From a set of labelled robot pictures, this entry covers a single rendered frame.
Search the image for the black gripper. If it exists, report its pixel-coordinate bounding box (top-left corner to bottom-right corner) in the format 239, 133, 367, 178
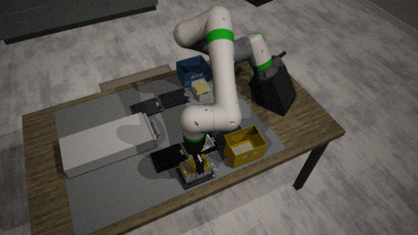
186, 146, 204, 178

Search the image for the grey bench mat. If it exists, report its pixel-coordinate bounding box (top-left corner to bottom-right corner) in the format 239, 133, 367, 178
53, 64, 287, 235

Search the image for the dark blue open bin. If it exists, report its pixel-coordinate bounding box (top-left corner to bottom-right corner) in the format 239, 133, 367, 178
176, 55, 210, 88

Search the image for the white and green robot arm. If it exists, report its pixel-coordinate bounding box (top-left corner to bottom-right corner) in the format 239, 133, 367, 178
174, 6, 286, 149

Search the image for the yellow bin with label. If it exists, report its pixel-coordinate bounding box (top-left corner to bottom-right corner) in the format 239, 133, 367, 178
222, 125, 267, 168

